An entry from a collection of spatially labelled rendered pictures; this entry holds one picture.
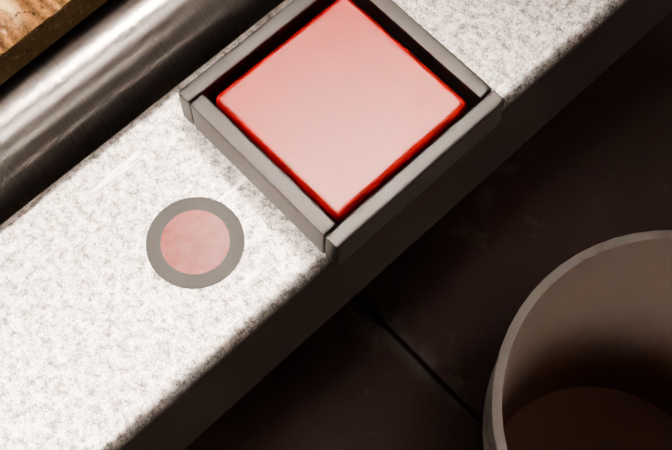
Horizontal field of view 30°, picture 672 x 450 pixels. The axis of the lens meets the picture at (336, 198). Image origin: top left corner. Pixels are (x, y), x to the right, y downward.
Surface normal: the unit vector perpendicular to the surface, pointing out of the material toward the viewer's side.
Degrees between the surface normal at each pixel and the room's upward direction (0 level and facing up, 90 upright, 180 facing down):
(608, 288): 87
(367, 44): 0
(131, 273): 0
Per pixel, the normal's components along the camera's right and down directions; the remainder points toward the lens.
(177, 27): 0.45, 0.12
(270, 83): 0.00, -0.40
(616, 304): 0.14, 0.88
